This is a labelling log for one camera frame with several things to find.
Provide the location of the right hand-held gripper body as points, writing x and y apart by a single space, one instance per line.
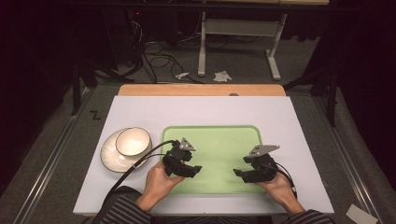
261 168

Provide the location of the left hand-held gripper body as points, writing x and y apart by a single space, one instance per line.
176 157

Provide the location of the person's right hand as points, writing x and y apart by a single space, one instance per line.
281 188

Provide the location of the person's left hand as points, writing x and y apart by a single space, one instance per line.
158 185

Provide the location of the green tray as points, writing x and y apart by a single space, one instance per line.
218 155

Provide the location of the white bowl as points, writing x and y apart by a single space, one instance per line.
133 142

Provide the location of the white table mat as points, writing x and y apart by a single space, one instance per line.
202 112

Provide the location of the white ribbed plate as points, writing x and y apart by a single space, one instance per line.
110 157

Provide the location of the wooden table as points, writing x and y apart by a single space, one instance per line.
186 90

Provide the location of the small white paper scrap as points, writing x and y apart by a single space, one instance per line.
182 75

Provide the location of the crumpled white paper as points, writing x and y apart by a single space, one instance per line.
222 76

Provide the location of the black metal stand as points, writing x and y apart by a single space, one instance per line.
330 90
81 84

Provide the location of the flat white paper sheet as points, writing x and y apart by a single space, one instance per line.
361 214

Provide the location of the metal floor rail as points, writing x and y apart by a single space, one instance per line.
46 168
345 155

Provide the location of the white desk frame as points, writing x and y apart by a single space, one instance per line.
236 28

